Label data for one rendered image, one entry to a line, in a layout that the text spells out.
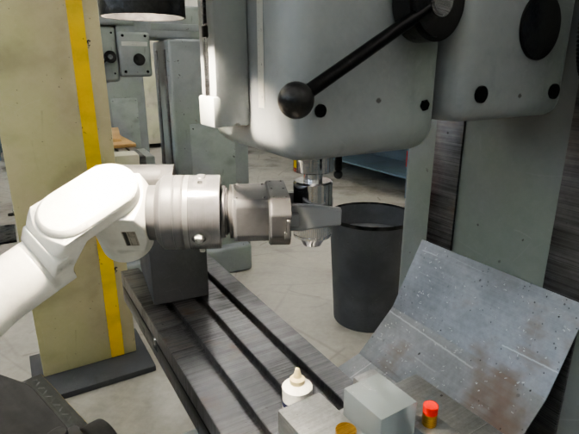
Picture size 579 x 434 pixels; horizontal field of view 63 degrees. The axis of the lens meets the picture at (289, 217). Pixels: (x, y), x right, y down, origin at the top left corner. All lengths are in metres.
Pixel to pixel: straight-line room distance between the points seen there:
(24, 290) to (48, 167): 1.69
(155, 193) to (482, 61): 0.38
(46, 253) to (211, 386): 0.38
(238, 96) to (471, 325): 0.57
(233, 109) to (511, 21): 0.31
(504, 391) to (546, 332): 0.11
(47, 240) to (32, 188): 1.70
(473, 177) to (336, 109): 0.46
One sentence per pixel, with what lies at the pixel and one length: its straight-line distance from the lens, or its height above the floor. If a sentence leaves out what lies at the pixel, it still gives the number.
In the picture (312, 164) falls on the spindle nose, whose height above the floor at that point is 1.29.
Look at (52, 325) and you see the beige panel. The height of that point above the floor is 0.28.
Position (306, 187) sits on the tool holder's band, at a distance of 0.55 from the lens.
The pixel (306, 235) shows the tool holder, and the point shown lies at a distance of 0.57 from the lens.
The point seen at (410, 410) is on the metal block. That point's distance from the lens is 0.56.
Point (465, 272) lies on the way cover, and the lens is 0.90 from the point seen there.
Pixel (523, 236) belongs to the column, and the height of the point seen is 1.14.
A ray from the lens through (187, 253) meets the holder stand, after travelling 1.03.
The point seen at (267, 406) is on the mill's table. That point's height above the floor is 0.91.
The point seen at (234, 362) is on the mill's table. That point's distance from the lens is 0.86.
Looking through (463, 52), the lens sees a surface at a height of 1.41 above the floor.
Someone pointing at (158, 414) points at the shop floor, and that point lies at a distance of 2.24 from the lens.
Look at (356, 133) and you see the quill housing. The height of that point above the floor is 1.34.
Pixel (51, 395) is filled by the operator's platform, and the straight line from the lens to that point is 1.78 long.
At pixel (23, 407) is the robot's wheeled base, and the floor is 0.57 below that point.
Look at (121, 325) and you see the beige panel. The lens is 2.52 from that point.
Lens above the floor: 1.40
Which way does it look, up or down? 18 degrees down
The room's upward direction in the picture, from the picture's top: straight up
